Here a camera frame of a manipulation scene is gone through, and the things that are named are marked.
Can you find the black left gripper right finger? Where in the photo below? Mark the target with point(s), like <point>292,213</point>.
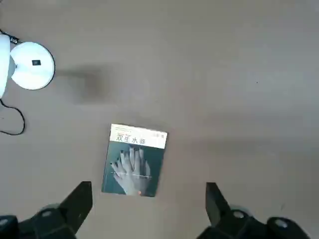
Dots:
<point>224,219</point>

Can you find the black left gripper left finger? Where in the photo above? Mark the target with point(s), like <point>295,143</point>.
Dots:
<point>62,219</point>

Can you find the white desk lamp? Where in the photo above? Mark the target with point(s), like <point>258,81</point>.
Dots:
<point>32,67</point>

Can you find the dark book with hands cover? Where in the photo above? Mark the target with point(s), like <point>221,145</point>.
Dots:
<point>134,161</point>

